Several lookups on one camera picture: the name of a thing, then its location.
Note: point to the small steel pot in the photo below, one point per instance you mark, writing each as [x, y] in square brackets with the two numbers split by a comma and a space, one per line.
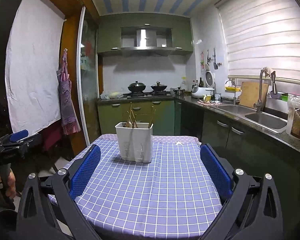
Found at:
[179, 92]

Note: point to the wooden cutting board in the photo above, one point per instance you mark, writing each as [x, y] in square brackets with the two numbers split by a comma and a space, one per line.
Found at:
[250, 93]

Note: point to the yellow dish rack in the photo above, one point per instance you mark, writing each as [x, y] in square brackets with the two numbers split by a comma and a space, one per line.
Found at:
[232, 89]

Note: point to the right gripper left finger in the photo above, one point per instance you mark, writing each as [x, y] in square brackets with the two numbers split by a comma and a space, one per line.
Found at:
[70, 183]

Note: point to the steel kitchen sink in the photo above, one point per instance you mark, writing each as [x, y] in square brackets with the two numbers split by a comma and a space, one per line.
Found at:
[264, 120]

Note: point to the white window blind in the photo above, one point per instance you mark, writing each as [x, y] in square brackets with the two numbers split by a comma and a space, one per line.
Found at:
[262, 33]

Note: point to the black wok with lid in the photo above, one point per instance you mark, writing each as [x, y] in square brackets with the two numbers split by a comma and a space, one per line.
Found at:
[136, 87]

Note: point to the plastic bag with food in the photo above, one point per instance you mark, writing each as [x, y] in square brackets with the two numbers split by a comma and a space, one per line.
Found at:
[293, 123]

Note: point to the purple patterned cloth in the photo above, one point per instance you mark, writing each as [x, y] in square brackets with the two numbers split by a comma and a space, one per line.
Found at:
[161, 138]

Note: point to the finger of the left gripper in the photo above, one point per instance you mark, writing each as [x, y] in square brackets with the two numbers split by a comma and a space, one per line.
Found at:
[15, 137]

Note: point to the range hood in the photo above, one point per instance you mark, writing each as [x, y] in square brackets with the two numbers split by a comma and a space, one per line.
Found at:
[146, 41]

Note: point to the green upper cabinets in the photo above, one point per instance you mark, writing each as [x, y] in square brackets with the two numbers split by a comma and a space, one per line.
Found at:
[109, 33]

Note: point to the white rice cooker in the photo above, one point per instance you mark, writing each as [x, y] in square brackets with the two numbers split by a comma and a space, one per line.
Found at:
[200, 92]

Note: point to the gas stove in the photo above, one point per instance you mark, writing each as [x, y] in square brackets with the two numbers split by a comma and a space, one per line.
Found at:
[146, 94]

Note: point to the slanted chopstick in holder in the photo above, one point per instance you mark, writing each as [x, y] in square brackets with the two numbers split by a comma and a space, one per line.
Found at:
[130, 117]

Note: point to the blue checkered tablecloth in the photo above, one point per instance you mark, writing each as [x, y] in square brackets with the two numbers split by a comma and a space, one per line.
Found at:
[172, 197]

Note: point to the green kitchen cabinets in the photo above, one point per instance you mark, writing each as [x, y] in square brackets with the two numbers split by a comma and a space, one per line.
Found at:
[112, 112]

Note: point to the dark lower corner cabinets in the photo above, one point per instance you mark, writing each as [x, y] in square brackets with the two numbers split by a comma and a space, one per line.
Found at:
[251, 150]

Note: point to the glass sliding door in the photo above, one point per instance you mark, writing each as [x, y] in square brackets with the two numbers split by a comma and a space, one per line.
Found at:
[87, 76]

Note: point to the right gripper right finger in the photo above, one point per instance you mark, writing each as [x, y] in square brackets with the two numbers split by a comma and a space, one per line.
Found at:
[232, 189]

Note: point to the purple checkered apron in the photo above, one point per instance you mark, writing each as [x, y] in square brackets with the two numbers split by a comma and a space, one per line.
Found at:
[69, 119]

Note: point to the white hanging sheet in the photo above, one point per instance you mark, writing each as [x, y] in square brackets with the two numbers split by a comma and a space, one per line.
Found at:
[32, 60]

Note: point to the person's left hand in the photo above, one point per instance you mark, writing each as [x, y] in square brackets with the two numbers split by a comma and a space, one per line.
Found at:
[11, 190]

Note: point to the light wooden chopstick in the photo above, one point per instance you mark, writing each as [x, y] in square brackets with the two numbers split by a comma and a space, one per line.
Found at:
[152, 117]

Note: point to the white plastic utensil holder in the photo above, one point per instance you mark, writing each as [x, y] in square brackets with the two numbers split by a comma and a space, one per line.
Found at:
[135, 144]

